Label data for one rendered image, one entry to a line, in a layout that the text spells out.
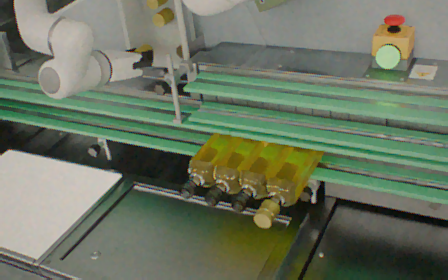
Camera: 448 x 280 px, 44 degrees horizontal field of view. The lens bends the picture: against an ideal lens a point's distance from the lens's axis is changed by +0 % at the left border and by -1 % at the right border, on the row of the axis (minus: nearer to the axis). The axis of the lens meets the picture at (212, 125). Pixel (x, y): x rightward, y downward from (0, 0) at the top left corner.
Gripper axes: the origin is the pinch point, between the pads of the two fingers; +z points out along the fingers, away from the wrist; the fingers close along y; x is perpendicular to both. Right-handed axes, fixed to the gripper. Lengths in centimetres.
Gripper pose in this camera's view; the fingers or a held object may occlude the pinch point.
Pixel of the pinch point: (139, 56)
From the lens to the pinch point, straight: 127.4
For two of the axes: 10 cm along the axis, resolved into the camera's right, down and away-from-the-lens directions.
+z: 4.6, -2.6, 8.5
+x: 0.3, -9.5, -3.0
